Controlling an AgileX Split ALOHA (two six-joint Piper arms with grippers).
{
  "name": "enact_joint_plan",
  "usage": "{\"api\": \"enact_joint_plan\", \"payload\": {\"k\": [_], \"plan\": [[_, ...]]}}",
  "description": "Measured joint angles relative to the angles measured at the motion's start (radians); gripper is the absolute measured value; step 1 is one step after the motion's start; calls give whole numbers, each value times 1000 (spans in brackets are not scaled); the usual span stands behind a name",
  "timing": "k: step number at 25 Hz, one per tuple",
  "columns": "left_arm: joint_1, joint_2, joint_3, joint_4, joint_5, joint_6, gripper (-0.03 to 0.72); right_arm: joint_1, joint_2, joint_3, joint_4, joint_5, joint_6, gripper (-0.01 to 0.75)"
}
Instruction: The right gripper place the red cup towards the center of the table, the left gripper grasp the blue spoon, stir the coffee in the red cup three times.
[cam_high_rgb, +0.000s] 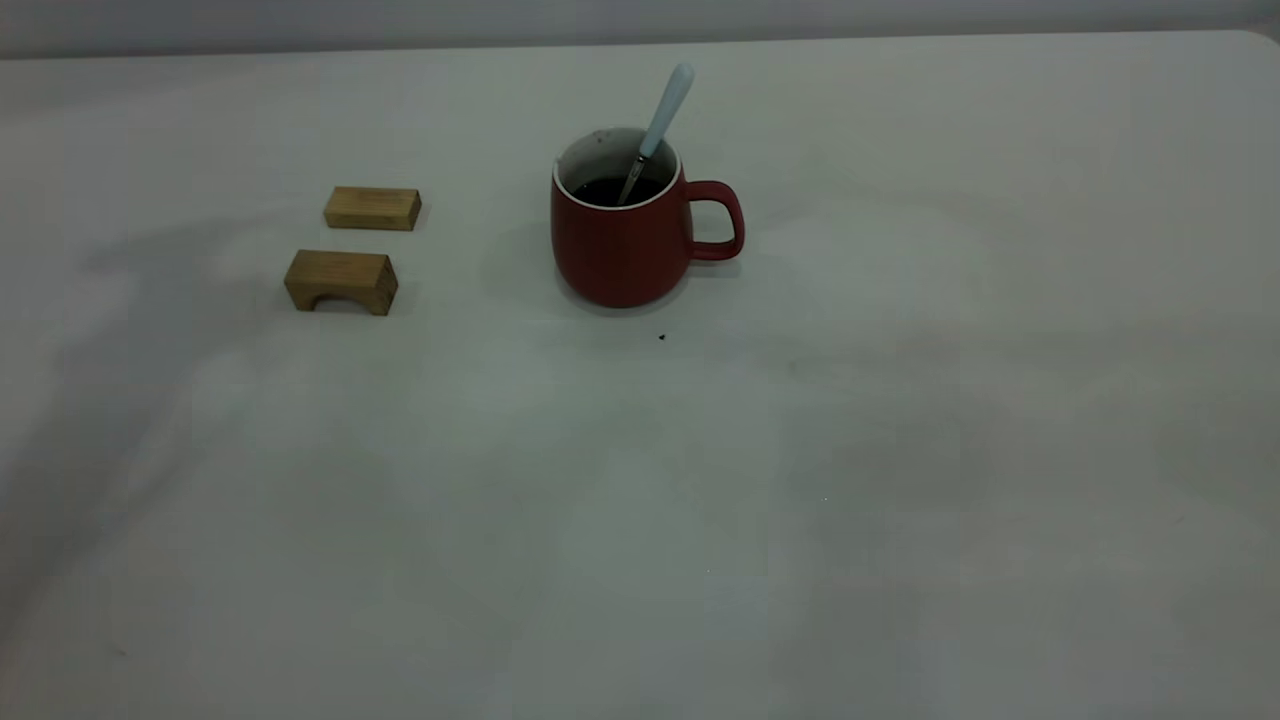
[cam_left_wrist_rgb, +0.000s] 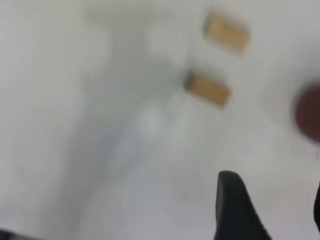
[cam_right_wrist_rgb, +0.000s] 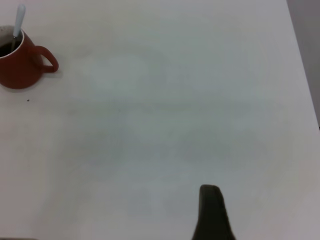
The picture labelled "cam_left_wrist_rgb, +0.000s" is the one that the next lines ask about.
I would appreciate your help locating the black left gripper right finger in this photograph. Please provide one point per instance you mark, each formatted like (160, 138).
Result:
(317, 205)

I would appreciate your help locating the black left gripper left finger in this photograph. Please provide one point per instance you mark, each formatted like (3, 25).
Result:
(235, 215)

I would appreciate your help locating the red ceramic mug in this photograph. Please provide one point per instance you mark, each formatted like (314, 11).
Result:
(308, 115)

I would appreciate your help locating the notched wooden block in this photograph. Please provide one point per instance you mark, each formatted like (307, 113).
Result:
(208, 88)

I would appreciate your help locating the flat wooden block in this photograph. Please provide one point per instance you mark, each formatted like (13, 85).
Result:
(227, 32)

